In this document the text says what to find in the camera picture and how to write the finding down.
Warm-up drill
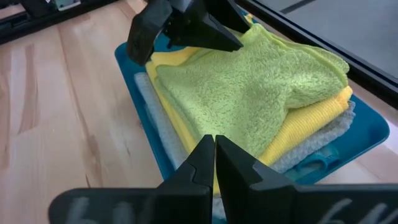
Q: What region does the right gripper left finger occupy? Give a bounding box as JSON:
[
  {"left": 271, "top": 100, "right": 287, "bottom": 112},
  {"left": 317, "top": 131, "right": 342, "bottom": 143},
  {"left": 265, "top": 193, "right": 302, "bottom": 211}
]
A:
[{"left": 48, "top": 134, "right": 216, "bottom": 224}]

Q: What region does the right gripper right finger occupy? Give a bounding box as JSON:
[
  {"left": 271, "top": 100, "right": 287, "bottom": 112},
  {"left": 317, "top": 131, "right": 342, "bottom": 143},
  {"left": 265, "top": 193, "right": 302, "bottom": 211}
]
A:
[{"left": 215, "top": 134, "right": 398, "bottom": 224}]

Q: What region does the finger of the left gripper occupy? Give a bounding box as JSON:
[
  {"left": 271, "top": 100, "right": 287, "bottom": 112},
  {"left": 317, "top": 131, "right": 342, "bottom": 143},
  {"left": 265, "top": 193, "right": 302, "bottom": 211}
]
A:
[
  {"left": 166, "top": 0, "right": 251, "bottom": 53},
  {"left": 126, "top": 0, "right": 174, "bottom": 67}
]

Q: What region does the green microfiber towel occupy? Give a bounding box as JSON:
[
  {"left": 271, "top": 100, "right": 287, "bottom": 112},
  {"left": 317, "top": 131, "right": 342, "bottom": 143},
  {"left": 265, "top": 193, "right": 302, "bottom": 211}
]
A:
[{"left": 154, "top": 23, "right": 351, "bottom": 159}]

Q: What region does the grey microfiber towel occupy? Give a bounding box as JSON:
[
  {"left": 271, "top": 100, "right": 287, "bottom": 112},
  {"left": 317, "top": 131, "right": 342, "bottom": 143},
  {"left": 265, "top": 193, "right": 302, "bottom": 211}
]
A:
[{"left": 133, "top": 72, "right": 356, "bottom": 218}]

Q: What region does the yellow microfiber towel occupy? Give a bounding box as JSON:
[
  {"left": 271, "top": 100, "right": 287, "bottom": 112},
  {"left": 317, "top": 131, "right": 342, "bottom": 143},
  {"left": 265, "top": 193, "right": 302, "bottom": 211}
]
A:
[{"left": 145, "top": 14, "right": 354, "bottom": 195}]

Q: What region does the teal plastic bin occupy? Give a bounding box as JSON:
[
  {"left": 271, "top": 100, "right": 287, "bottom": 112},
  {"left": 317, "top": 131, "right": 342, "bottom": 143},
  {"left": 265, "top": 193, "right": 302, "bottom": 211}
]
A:
[{"left": 114, "top": 12, "right": 391, "bottom": 224}]

